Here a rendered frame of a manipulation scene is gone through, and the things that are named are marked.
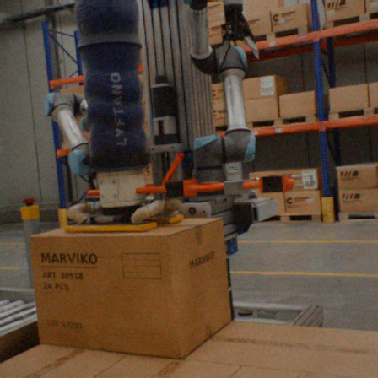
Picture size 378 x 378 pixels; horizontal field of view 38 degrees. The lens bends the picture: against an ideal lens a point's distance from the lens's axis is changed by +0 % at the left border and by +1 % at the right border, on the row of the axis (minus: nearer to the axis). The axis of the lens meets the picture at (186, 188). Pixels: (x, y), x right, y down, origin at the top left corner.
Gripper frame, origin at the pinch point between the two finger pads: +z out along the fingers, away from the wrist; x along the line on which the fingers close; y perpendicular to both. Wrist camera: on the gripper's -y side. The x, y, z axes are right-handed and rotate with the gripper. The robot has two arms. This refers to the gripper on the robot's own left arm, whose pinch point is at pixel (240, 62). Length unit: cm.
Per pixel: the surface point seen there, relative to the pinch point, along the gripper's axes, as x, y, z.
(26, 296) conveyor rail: -123, -2, 95
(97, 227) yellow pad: -42, 42, 56
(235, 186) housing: 8, 33, 45
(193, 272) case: -9, 35, 73
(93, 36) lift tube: -38, 39, -10
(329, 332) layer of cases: 29, 12, 98
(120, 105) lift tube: -32.5, 34.8, 13.6
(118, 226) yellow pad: -33, 42, 56
